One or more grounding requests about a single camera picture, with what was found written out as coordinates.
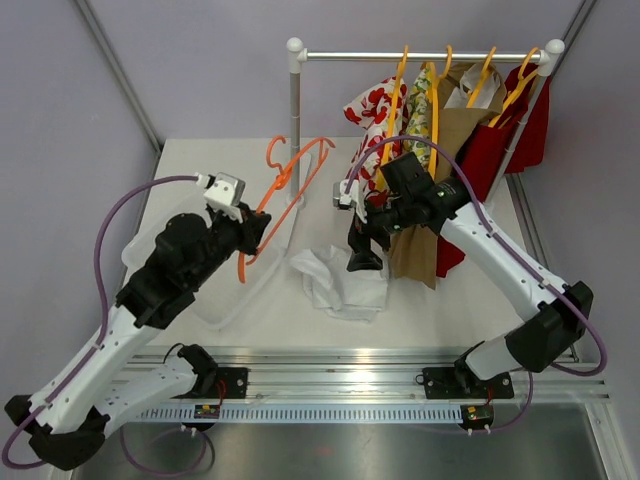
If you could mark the translucent plastic basket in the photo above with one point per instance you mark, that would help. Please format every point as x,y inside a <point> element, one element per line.
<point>223,297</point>

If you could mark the yellow hanger of poppy skirt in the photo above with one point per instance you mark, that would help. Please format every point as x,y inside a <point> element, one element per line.
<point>379,180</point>

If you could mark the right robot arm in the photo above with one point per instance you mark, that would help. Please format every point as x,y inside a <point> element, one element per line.
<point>553,312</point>

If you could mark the yellow hanger of tan skirt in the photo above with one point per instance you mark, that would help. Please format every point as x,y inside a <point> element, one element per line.
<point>484,75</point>

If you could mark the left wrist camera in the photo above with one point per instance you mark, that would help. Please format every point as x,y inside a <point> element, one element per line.
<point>223,193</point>

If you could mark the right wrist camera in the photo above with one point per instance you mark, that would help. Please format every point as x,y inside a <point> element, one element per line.
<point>348,196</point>

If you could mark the tan corduroy skirt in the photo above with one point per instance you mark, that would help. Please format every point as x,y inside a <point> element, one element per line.
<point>414,251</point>

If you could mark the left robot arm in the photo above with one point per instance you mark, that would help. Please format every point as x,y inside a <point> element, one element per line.
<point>70,418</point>

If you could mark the yellow hanger of lemon skirt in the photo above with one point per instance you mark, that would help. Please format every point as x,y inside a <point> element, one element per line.
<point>432,95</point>

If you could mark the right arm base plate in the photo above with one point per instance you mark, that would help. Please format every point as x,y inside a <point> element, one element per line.
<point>441,383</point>

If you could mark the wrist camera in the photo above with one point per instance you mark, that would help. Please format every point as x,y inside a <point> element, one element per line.
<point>223,193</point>
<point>348,196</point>

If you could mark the white skirt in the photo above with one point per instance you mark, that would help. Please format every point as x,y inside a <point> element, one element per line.
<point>349,296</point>

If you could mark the aluminium rail frame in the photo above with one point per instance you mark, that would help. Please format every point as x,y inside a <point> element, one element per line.
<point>354,375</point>

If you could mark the red poppy skirt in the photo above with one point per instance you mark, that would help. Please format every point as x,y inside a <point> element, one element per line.
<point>371,111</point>

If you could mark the slotted cable duct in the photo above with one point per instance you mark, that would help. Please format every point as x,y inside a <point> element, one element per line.
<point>192,413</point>

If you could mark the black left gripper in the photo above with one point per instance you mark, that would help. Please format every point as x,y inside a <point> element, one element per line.
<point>250,229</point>

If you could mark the yellow hanger of red skirt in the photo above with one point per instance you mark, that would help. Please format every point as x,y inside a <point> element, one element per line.
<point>523,80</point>

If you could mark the lemon print skirt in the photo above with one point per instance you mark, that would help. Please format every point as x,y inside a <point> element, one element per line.
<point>419,120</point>

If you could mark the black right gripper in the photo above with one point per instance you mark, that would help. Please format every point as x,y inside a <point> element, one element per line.
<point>363,258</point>

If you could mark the white clothes rack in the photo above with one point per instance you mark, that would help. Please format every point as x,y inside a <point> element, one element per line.
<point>547,59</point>

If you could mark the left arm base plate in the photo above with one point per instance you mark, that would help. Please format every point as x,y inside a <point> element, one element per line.
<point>228,383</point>

